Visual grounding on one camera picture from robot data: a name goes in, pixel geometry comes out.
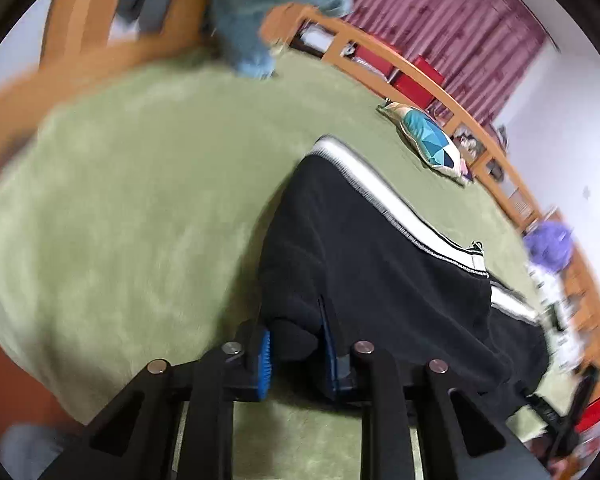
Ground geometric print pillow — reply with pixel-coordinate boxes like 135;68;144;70
377;101;473;187

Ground black pants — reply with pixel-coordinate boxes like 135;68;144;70
257;135;551;411

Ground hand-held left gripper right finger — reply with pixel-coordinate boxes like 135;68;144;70
317;297;551;480

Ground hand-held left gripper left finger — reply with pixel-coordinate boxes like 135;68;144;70
40;322;276;480

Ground green fleece blanket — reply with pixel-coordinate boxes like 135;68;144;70
0;47;581;480

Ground purple plush toy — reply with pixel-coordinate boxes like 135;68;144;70
522;220;576;273

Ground wooden bed frame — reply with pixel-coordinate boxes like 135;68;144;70
0;0;600;361

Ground maroon striped curtain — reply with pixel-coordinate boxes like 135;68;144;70
340;0;548;126

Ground red chair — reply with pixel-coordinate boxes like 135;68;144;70
352;46;397;82
400;55;448;107

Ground white floral pillow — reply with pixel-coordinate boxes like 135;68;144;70
527;260;586;361

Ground light blue fluffy blanket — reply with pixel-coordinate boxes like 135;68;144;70
207;0;353;80

